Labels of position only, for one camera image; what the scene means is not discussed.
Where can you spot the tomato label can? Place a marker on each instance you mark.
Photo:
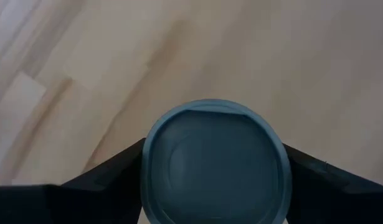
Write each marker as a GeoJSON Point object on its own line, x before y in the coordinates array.
{"type": "Point", "coordinates": [216, 161]}

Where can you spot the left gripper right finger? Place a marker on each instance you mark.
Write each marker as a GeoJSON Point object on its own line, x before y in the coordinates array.
{"type": "Point", "coordinates": [328, 199]}

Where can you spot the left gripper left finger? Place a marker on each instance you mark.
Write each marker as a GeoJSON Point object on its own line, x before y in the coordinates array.
{"type": "Point", "coordinates": [110, 193]}

